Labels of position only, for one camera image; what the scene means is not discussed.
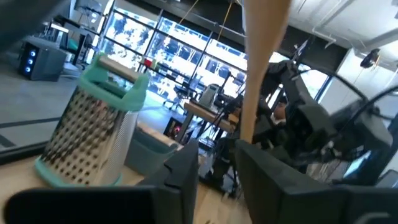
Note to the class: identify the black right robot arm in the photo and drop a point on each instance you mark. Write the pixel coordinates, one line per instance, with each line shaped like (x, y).
(311, 124)

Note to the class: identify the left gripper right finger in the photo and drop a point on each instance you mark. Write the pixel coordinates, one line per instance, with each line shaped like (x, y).
(295, 202)

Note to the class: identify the grey computer tower blue lights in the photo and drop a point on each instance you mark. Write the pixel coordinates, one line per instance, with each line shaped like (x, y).
(43, 62)

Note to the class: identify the background wooden desk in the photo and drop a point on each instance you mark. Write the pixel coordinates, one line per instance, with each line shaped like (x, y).
(208, 115)

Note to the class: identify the steel box grater teal trim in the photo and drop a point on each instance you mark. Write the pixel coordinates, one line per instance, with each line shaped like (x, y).
(87, 133)

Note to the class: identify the red cup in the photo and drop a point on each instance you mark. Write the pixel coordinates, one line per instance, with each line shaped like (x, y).
(148, 62)

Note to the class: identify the blue office chair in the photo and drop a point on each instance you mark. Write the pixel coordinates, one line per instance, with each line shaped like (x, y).
(183, 93)

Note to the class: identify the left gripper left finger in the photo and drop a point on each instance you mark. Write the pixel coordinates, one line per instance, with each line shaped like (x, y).
(109, 205)

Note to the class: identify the slotted wooden spoon white label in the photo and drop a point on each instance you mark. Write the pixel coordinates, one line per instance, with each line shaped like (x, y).
(261, 62)

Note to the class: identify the teal plastic bin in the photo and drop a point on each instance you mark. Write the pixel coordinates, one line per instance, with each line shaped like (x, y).
(149, 152)

